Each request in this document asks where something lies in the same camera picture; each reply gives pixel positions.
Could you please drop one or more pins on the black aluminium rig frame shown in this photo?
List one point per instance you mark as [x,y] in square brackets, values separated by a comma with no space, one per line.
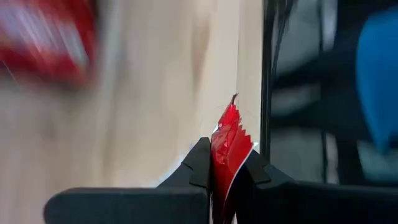
[269,62]

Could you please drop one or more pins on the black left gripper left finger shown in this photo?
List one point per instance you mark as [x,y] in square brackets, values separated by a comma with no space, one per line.
[140,205]

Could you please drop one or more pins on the red Skittles candy pack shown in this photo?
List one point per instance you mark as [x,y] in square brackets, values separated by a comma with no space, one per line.
[228,146]
[40,37]

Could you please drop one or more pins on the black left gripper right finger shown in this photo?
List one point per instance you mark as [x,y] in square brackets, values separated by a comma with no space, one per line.
[311,205]

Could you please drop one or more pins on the blue plastic object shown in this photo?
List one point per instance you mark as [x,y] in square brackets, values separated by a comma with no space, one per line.
[379,77]

